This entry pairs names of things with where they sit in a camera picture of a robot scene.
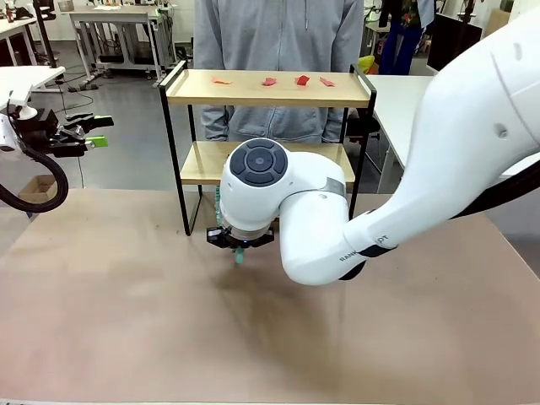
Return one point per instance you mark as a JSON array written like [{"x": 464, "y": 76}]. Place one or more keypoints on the person's right forearm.
[{"x": 215, "y": 124}]

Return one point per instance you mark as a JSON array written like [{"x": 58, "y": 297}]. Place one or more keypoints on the brown cardboard panel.
[{"x": 498, "y": 21}]

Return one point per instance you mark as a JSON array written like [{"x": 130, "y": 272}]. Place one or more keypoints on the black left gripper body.
[{"x": 42, "y": 131}]

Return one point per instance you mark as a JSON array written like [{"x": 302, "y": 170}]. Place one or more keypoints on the open cardboard box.
[{"x": 38, "y": 185}]

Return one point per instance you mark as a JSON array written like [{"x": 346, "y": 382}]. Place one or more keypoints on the white desk top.
[{"x": 29, "y": 76}]

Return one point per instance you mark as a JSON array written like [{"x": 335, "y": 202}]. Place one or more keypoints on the yellow-green bag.
[{"x": 366, "y": 64}]

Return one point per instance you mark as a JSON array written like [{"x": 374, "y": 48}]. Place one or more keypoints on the white side table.
[{"x": 401, "y": 109}]

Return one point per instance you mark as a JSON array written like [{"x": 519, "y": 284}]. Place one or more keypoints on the person's left forearm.
[{"x": 336, "y": 124}]

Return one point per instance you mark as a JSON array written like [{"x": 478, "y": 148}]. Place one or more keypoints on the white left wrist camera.
[{"x": 19, "y": 98}]

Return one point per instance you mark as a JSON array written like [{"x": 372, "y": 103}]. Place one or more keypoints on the person in grey hoodie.
[{"x": 278, "y": 34}]

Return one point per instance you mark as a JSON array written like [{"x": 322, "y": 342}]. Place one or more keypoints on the white workbench with frame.
[{"x": 109, "y": 14}]

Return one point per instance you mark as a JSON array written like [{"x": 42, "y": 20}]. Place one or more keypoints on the black cabinet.
[{"x": 453, "y": 42}]

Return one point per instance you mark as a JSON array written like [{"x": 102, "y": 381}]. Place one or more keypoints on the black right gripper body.
[{"x": 244, "y": 239}]

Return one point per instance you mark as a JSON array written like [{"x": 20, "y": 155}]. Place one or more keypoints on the person in blue trousers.
[{"x": 401, "y": 46}]

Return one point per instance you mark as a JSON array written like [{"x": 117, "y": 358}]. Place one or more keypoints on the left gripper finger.
[
  {"x": 103, "y": 121},
  {"x": 97, "y": 142}
]

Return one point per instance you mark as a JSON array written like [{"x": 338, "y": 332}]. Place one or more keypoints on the black pole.
[{"x": 45, "y": 34}]

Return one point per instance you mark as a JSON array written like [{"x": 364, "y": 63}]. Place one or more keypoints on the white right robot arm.
[{"x": 422, "y": 169}]

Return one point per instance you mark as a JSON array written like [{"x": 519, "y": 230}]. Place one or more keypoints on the black chair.
[{"x": 367, "y": 124}]

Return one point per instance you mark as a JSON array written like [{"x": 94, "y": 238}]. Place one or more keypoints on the wooden shelf black metal frame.
[{"x": 253, "y": 90}]

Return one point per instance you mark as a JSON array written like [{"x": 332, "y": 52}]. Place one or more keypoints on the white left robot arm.
[{"x": 5, "y": 135}]

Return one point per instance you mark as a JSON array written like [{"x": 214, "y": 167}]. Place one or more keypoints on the white lab table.
[{"x": 12, "y": 26}]

